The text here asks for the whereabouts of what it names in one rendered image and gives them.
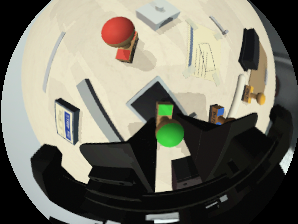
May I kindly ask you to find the yellow rubber stamp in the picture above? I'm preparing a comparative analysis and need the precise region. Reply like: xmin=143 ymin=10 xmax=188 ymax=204
xmin=241 ymin=84 xmax=265 ymax=105

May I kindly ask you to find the red rubber stamp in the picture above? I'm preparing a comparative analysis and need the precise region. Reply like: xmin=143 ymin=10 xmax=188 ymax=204
xmin=101 ymin=16 xmax=140 ymax=64

